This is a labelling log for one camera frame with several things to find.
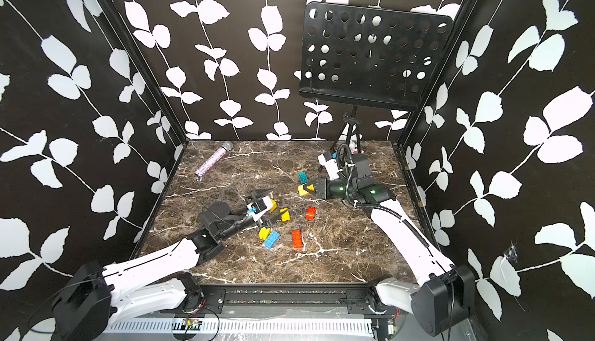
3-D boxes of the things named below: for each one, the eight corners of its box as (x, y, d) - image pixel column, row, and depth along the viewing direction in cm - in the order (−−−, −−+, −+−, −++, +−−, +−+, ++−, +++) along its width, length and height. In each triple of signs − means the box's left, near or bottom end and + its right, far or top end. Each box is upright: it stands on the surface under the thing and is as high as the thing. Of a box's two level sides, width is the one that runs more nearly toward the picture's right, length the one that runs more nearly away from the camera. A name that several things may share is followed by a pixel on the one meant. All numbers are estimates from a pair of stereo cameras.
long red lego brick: (292, 248, 88) (291, 246, 86) (292, 231, 92) (292, 229, 90) (302, 248, 88) (302, 246, 86) (302, 231, 92) (302, 229, 90)
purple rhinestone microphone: (196, 175, 108) (193, 171, 106) (228, 145, 121) (227, 140, 119) (201, 177, 107) (198, 173, 105) (232, 146, 120) (231, 142, 118)
